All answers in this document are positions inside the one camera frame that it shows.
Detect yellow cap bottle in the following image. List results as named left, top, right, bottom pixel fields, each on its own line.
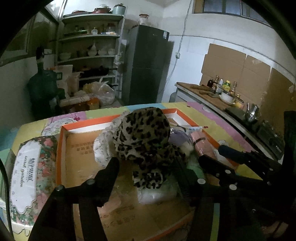
left=222, top=80, right=231, bottom=92

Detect dark green refrigerator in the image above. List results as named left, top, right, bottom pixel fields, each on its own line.
left=121, top=25, right=170, bottom=105

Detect cardboard sheets on wall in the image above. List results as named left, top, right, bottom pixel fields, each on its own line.
left=200, top=44, right=295, bottom=131

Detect barred window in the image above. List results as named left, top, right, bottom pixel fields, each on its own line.
left=193, top=0, right=269, bottom=25

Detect leopard print cloth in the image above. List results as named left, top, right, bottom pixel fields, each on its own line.
left=112, top=107, right=186, bottom=189

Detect white bowl on counter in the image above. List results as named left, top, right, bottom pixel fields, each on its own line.
left=219, top=92, right=235, bottom=104

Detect light blue pot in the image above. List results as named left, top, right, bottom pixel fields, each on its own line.
left=112, top=3, right=126, bottom=15

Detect blue water jug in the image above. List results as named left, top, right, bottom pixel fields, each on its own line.
left=27, top=46, right=65, bottom=121

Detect plastic bag of food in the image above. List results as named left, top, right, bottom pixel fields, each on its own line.
left=82, top=77, right=115, bottom=106

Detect steel kettle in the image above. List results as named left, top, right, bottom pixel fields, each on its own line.
left=245, top=103, right=261, bottom=123

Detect metal kitchen shelf rack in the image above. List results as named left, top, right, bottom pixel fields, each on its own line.
left=57, top=12, right=125, bottom=95

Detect floral tissue pack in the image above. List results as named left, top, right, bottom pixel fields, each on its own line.
left=10, top=136, right=57, bottom=230

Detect plastic bagged soft item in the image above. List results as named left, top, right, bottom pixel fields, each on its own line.
left=98, top=186, right=190, bottom=240

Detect colourful cartoon bed sheet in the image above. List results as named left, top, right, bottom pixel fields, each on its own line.
left=0, top=101, right=262, bottom=241

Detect wooden kitchen counter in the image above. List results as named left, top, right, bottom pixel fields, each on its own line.
left=175, top=82, right=273, bottom=156

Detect cream plush toy purple dress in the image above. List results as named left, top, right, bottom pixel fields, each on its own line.
left=169, top=128, right=194, bottom=156

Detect glass jar on fridge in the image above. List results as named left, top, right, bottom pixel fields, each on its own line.
left=138, top=14, right=149, bottom=26

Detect pink towel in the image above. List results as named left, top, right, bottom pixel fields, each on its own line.
left=191, top=131, right=217, bottom=160

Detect orange rimmed cardboard tray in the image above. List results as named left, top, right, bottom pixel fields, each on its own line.
left=55, top=108, right=241, bottom=241

